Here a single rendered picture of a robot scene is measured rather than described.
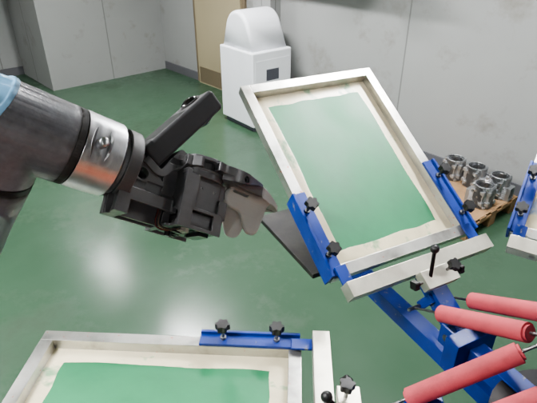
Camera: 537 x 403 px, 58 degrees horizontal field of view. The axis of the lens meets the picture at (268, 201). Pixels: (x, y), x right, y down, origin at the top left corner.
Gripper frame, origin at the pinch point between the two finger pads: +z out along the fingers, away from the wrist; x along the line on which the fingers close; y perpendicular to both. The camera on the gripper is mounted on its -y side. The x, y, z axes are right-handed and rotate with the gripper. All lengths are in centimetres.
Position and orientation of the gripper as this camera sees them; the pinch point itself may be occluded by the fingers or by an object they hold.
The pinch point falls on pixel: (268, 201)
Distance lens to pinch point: 61.0
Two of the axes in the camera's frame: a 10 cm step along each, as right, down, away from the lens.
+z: 7.4, 3.0, 6.0
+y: -1.4, 9.5, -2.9
